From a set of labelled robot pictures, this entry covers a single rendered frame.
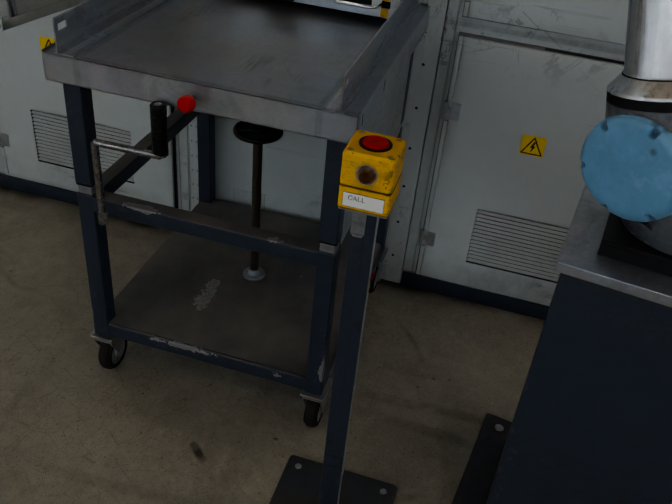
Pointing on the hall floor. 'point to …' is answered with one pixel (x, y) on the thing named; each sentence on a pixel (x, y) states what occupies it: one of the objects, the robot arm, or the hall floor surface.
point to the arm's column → (593, 404)
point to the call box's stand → (341, 396)
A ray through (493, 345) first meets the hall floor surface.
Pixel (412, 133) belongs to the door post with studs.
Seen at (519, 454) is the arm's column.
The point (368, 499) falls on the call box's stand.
